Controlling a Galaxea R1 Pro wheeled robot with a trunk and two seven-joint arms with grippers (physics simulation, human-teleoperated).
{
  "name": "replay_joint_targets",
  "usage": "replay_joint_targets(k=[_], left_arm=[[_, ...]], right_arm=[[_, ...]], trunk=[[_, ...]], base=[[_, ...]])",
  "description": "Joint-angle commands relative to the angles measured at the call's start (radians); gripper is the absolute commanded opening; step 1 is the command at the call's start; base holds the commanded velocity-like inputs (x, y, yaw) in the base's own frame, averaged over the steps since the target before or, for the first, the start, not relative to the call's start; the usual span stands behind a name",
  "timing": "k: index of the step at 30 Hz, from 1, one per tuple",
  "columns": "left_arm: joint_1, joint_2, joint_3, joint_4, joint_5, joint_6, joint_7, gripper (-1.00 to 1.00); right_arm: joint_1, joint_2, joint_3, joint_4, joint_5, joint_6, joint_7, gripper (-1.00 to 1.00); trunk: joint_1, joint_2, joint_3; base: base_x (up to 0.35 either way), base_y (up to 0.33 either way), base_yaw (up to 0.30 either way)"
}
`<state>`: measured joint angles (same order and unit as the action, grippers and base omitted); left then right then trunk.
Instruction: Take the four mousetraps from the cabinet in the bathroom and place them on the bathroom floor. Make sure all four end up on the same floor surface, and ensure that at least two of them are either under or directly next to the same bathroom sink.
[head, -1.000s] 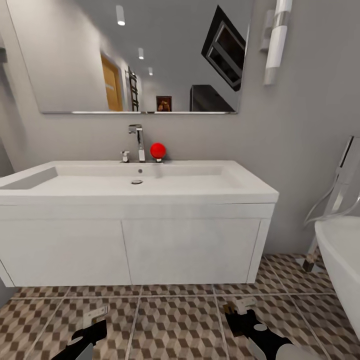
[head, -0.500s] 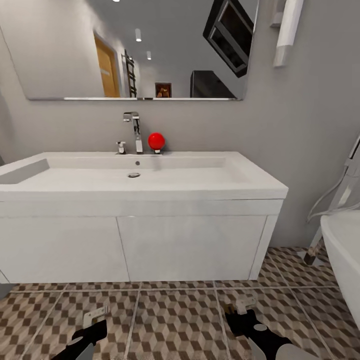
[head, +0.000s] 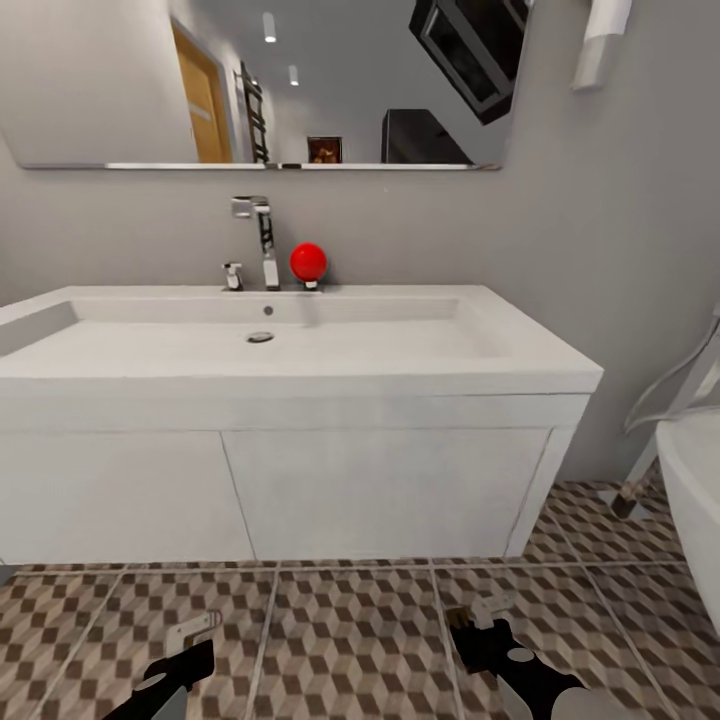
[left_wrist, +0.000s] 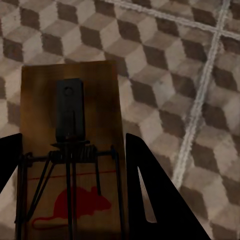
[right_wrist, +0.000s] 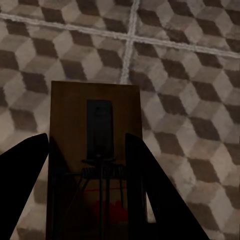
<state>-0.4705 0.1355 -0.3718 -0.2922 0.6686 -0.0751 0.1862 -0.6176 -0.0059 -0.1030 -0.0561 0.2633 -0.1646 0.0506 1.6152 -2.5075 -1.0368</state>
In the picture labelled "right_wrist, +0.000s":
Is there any mousetrap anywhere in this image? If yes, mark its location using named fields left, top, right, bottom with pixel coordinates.
left=46, top=81, right=148, bottom=240

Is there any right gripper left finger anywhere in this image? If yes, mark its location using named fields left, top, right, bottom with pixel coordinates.
left=0, top=133, right=50, bottom=240

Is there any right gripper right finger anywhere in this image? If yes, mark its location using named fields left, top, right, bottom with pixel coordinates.
left=125, top=133, right=210, bottom=240

